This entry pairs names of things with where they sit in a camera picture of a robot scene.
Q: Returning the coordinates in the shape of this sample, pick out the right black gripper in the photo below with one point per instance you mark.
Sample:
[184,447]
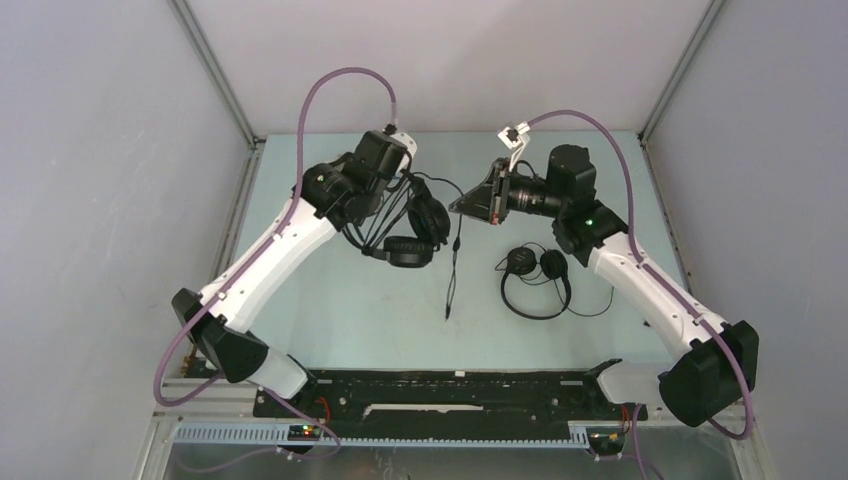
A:
[489,201]

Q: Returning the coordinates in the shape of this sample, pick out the black headphones with blue cable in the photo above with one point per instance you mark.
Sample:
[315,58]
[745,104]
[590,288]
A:
[415,228]

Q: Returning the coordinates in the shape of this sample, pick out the black on-ear headphones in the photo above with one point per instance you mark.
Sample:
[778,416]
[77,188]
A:
[536,265]

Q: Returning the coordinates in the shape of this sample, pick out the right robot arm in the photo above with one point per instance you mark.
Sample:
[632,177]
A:
[605,244]

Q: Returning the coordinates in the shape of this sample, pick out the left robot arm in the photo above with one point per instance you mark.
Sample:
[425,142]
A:
[325,198]

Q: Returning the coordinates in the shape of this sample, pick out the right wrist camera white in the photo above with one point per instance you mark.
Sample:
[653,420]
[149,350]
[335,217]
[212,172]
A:
[515,138]

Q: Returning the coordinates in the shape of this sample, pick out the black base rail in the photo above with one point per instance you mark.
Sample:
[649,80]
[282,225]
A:
[450,406]

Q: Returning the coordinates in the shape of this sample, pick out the right aluminium frame post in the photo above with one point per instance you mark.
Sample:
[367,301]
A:
[676,73]

